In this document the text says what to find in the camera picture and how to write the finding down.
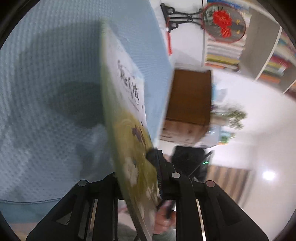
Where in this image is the white rabbit meadow book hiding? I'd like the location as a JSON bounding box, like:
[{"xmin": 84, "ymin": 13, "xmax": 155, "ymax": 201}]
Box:
[{"xmin": 100, "ymin": 22, "xmax": 159, "ymax": 240}]

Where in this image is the person's right hand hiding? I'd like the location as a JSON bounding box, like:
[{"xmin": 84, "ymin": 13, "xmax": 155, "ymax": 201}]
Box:
[{"xmin": 154, "ymin": 201, "xmax": 176, "ymax": 235}]

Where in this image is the brown wooden cabinet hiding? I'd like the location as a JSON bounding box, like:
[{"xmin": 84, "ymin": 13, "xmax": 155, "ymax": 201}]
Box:
[{"xmin": 160, "ymin": 69, "xmax": 212, "ymax": 146}]

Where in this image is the blue quilted table mat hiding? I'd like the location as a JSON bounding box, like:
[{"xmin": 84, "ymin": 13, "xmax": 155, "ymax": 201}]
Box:
[{"xmin": 1, "ymin": 1, "xmax": 173, "ymax": 223}]

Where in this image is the red flower round fan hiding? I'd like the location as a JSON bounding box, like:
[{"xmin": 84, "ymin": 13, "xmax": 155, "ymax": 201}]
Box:
[{"xmin": 201, "ymin": 3, "xmax": 246, "ymax": 43}]

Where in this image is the white bookshelf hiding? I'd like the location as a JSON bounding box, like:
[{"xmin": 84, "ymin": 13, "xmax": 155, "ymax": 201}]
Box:
[{"xmin": 147, "ymin": 0, "xmax": 296, "ymax": 93}]

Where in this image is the red tassel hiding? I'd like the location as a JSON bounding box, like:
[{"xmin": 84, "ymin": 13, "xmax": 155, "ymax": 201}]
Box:
[{"xmin": 166, "ymin": 27, "xmax": 172, "ymax": 56}]

